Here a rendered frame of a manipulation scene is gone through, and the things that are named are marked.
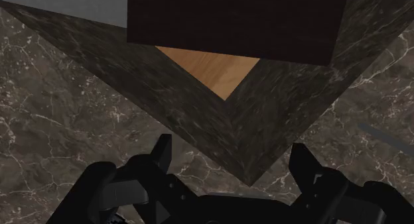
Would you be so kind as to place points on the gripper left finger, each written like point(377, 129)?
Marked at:
point(142, 175)

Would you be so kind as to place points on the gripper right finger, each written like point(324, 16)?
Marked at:
point(326, 191)

